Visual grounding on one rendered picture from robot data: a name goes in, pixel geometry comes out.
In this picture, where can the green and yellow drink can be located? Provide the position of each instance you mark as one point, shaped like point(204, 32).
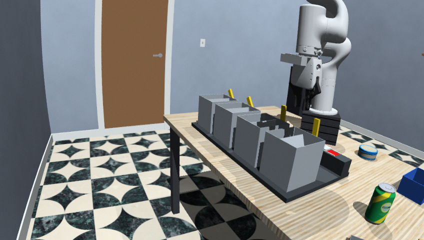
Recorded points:
point(380, 203)

